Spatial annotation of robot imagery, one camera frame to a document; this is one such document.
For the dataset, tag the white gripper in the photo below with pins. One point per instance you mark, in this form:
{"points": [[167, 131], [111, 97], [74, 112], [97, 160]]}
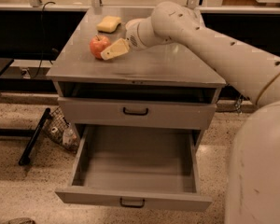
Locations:
{"points": [[132, 35]]}

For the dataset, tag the red apple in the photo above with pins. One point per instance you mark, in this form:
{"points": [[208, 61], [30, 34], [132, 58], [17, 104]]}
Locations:
{"points": [[97, 44]]}

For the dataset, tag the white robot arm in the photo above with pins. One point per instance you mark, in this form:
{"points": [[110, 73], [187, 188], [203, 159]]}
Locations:
{"points": [[253, 191]]}

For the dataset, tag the grey drawer cabinet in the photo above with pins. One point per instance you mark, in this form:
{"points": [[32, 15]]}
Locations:
{"points": [[169, 73]]}

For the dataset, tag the open lower grey drawer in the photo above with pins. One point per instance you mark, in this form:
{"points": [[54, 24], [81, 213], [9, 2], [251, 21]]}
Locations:
{"points": [[136, 167]]}

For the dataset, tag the yellow sponge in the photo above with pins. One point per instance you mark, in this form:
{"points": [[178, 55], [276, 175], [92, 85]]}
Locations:
{"points": [[108, 24]]}

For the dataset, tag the plastic bottle in basket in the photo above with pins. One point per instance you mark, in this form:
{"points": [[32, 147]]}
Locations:
{"points": [[69, 136]]}

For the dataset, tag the black table leg left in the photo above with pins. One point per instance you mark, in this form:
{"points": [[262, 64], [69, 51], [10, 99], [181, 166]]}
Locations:
{"points": [[25, 160]]}

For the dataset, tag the wire basket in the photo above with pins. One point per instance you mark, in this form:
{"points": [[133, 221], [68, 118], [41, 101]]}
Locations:
{"points": [[54, 127]]}

